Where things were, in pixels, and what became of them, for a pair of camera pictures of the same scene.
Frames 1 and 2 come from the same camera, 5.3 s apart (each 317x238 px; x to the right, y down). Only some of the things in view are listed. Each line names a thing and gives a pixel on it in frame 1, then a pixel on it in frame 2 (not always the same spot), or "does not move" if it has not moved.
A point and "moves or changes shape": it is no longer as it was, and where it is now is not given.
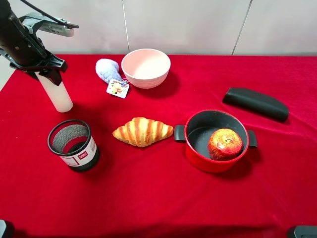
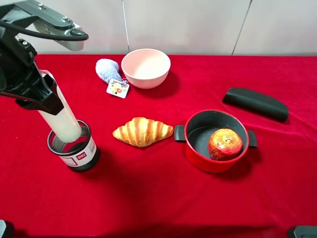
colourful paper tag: [119, 88] does not move
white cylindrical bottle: [57, 93] moves or changes shape
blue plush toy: [107, 69] does not move
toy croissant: [142, 131] does not move
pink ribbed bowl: [146, 68] does not move
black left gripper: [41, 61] to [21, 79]
